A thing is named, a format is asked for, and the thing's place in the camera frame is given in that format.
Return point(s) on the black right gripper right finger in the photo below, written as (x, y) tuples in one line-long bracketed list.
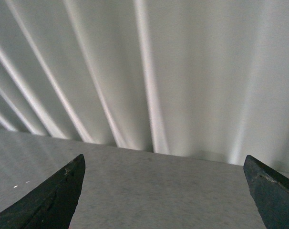
[(270, 191)]

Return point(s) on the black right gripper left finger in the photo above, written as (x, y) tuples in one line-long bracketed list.
[(52, 204)]

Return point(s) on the white pleated curtain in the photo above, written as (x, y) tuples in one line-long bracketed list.
[(202, 78)]

